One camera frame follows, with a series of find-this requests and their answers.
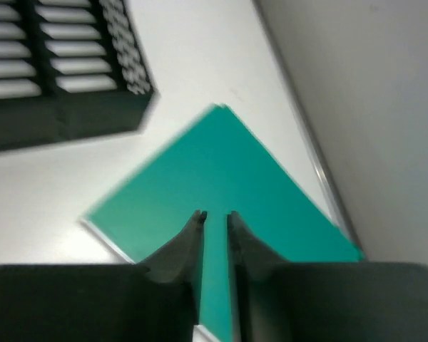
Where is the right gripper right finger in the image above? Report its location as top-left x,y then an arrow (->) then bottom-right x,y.
227,211 -> 285,341

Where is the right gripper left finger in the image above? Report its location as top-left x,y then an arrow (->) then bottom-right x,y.
139,210 -> 208,324

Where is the green notebook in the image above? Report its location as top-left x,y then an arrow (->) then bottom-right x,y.
82,105 -> 362,341

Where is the black mesh file organizer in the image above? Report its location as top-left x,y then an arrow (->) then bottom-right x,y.
0,1 -> 156,152

